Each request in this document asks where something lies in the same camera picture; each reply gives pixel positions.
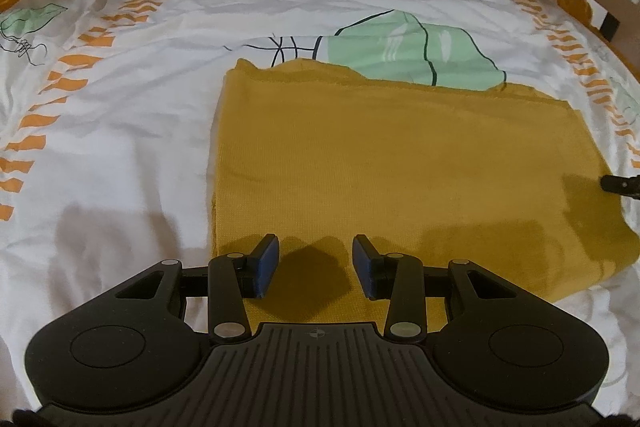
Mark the mustard yellow knit sweater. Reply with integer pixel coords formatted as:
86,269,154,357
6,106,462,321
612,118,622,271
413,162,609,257
214,60,639,324

